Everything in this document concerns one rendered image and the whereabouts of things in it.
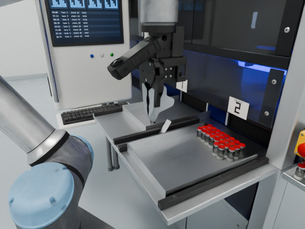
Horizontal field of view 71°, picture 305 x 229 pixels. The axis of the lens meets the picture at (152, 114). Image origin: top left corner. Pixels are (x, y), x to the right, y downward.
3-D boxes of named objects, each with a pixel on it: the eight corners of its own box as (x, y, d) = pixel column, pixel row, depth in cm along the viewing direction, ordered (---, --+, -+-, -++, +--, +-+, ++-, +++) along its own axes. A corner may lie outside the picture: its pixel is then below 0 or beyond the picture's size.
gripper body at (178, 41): (186, 84, 47) (190, 25, 42) (151, 90, 44) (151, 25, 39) (168, 77, 53) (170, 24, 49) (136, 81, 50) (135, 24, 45)
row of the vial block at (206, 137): (199, 136, 85) (200, 126, 83) (235, 160, 70) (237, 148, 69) (195, 137, 84) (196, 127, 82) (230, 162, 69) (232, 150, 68)
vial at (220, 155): (220, 155, 73) (221, 143, 71) (224, 158, 71) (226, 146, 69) (215, 157, 72) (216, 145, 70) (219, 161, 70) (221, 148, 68)
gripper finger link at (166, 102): (176, 122, 51) (178, 84, 47) (154, 127, 48) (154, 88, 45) (169, 117, 53) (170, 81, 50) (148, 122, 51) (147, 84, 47)
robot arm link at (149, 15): (150, -2, 37) (132, 1, 44) (150, 27, 39) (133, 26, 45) (186, 0, 40) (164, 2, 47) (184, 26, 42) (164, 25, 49)
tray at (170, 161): (202, 130, 90) (203, 122, 89) (255, 163, 69) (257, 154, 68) (127, 151, 76) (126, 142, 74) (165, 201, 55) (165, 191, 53)
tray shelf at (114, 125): (173, 101, 128) (173, 98, 127) (290, 166, 71) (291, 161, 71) (92, 116, 107) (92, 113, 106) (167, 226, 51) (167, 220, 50)
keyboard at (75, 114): (127, 104, 139) (126, 100, 138) (135, 112, 127) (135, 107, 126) (61, 115, 122) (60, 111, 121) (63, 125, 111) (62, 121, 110)
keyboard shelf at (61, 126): (124, 101, 151) (124, 97, 150) (140, 116, 128) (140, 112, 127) (55, 112, 132) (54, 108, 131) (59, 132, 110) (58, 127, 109)
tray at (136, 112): (178, 100, 123) (179, 94, 121) (209, 117, 102) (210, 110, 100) (122, 112, 108) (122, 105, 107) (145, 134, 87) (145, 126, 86)
